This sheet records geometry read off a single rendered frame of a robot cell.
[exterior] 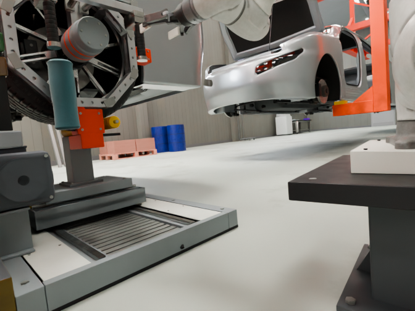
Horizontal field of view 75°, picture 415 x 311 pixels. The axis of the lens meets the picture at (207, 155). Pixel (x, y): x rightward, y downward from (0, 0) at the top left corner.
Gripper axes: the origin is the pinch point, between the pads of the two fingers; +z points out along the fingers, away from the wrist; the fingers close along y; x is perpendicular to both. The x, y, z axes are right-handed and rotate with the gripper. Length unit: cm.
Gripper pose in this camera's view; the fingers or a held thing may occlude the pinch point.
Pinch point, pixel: (157, 31)
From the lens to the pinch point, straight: 118.1
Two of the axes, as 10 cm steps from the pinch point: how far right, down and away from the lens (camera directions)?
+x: -0.9, -9.9, -0.7
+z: -7.0, 0.1, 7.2
